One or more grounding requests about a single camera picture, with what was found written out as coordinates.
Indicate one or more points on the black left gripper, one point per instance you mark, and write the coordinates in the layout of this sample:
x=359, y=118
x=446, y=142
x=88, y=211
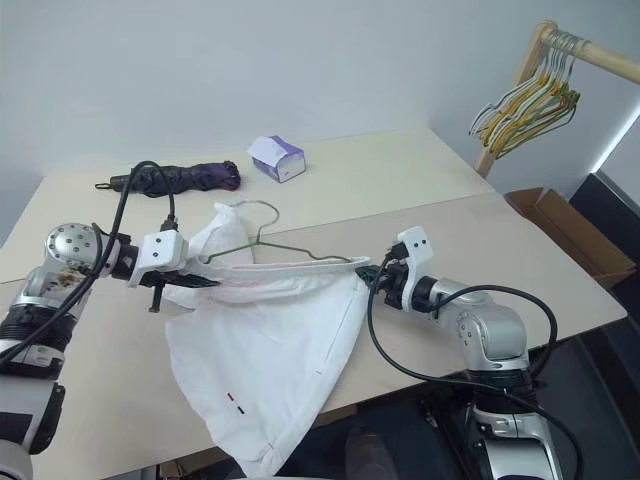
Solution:
x=157, y=279

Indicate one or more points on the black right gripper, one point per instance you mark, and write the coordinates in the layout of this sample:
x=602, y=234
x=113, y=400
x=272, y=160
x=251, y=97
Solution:
x=392, y=280

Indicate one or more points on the white cloth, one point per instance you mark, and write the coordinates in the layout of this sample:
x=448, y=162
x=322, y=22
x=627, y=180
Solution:
x=270, y=350

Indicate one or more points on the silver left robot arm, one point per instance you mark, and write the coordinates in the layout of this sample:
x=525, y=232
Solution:
x=35, y=300

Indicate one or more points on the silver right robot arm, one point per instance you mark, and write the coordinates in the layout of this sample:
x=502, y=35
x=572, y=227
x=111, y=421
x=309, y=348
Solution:
x=490, y=325

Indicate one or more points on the dark purple folded umbrella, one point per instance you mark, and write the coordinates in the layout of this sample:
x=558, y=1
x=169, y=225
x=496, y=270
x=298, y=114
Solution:
x=200, y=176

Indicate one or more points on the purple white tissue pack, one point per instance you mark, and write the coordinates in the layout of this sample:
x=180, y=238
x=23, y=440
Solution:
x=285, y=162

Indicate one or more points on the brown cardboard box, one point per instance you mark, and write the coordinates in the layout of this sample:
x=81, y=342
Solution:
x=575, y=235

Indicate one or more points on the bunch of hangers on rack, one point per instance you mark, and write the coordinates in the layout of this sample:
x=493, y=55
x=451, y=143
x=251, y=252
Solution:
x=520, y=92

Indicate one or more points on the wooden clothes rack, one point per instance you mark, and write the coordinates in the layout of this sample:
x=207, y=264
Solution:
x=610, y=57

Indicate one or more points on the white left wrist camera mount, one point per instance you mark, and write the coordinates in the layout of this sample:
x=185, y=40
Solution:
x=160, y=250

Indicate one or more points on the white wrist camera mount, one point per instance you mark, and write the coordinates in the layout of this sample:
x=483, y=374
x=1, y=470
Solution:
x=417, y=245
x=160, y=250

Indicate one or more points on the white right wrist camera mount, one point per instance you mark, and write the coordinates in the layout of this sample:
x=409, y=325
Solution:
x=417, y=245

